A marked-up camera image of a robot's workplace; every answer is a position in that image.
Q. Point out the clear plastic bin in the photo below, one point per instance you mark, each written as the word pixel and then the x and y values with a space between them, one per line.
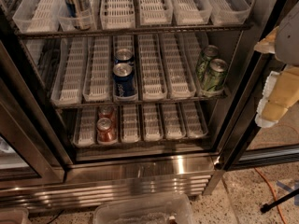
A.
pixel 152 209

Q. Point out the tall silver blue can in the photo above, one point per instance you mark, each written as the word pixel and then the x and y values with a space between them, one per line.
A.
pixel 80 12

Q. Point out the clear tray holding tall can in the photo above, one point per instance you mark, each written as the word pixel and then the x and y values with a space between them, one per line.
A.
pixel 65 20

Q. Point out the black tripod leg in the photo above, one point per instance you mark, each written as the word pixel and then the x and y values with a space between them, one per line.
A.
pixel 268 206

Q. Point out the clear tray holding blue cans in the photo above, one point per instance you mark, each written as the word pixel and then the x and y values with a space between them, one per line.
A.
pixel 124 42

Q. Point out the blue soda can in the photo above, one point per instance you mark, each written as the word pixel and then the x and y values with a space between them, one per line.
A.
pixel 124 56
pixel 123 75

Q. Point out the rear red soda can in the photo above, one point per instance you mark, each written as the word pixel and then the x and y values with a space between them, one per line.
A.
pixel 107 111

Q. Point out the clear tray holding green cans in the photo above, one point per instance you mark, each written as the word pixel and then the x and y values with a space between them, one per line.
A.
pixel 199 54

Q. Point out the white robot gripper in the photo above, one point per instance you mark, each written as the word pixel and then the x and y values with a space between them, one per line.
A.
pixel 289 39

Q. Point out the clear tray holding red cans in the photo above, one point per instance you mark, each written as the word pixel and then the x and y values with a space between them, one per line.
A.
pixel 116 134

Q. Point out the wire shelf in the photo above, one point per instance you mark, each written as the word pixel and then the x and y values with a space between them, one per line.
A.
pixel 136 31
pixel 224 94

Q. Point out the fridge glass door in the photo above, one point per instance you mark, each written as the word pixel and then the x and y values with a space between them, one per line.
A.
pixel 236 154

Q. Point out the rear blue soda can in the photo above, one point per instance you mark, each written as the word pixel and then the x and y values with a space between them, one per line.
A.
pixel 124 56

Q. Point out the red soda can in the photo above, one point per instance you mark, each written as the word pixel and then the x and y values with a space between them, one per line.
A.
pixel 107 111
pixel 105 131

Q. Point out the middle wire shelf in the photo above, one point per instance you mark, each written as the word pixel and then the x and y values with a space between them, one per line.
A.
pixel 224 94

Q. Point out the green soda can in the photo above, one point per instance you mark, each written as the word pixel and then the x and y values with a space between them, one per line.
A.
pixel 215 75
pixel 209 53

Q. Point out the front blue soda can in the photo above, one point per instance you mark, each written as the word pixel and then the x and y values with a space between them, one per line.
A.
pixel 123 75

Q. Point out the front red soda can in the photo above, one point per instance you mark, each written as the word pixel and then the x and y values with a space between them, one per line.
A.
pixel 105 131

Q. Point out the small clear container corner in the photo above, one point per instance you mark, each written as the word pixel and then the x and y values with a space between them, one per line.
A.
pixel 14 216

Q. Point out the top wire shelf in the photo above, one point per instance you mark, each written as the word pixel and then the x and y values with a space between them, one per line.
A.
pixel 136 31

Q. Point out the stainless steel fridge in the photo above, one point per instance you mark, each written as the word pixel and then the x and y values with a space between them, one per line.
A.
pixel 107 100

